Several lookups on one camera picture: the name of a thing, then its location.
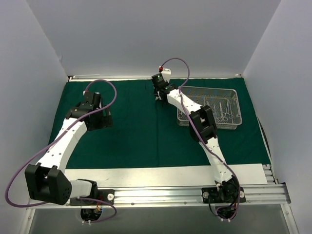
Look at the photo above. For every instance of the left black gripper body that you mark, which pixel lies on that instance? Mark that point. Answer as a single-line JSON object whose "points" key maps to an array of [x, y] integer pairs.
{"points": [[105, 117]]}

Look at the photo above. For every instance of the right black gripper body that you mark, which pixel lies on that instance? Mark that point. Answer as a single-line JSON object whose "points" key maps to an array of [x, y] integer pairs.
{"points": [[158, 95]]}

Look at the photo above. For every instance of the green surgical drape cloth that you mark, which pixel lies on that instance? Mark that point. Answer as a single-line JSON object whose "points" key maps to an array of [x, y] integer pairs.
{"points": [[145, 132]]}

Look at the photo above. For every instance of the metal mesh instrument tray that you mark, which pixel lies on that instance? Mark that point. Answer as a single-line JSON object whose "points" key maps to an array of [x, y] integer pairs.
{"points": [[213, 96]]}

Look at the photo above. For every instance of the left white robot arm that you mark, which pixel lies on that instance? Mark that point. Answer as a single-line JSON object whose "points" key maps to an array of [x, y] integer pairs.
{"points": [[46, 180]]}

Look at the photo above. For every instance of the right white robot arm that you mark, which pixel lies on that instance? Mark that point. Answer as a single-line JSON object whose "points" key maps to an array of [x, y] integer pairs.
{"points": [[203, 130]]}

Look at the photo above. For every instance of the steel forceps left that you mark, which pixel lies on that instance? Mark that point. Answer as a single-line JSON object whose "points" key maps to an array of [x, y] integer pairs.
{"points": [[217, 119]]}

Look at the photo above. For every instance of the steel forceps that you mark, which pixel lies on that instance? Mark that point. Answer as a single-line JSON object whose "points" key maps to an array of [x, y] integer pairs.
{"points": [[222, 117], [217, 119]]}

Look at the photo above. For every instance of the steel forceps middle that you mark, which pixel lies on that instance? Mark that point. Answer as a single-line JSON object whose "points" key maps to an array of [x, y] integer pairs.
{"points": [[222, 117]]}

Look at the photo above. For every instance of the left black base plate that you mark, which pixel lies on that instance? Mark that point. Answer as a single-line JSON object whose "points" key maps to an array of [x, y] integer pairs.
{"points": [[106, 195]]}

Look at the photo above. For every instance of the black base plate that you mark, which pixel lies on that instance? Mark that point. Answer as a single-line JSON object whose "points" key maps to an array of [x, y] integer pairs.
{"points": [[212, 195], [106, 195]]}

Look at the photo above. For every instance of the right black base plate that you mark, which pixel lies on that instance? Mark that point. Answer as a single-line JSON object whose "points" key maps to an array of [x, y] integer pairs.
{"points": [[212, 195]]}

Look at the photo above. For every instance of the front aluminium rail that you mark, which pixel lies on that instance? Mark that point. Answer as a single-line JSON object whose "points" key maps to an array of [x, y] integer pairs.
{"points": [[267, 194]]}

